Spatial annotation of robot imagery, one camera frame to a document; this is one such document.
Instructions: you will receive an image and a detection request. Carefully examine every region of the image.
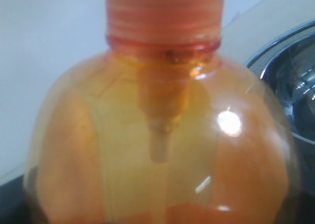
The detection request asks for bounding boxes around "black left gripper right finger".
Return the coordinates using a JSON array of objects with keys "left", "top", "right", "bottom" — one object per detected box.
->
[{"left": 295, "top": 140, "right": 315, "bottom": 224}]

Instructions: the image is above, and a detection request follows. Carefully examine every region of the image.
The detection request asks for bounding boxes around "small stainless steel bowl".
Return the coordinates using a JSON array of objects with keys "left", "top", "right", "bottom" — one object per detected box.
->
[{"left": 275, "top": 40, "right": 315, "bottom": 142}]

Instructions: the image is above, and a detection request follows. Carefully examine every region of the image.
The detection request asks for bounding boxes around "large steel mesh strainer basin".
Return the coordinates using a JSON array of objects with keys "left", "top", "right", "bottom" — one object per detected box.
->
[{"left": 245, "top": 21, "right": 315, "bottom": 146}]

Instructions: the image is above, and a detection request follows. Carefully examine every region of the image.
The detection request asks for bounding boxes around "orange dish soap pump bottle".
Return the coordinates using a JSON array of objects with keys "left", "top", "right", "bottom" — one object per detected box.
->
[{"left": 24, "top": 0, "right": 300, "bottom": 224}]

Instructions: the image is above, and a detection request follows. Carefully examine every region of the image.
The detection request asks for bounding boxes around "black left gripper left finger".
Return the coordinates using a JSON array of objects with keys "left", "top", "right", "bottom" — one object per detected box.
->
[{"left": 0, "top": 175, "right": 47, "bottom": 224}]

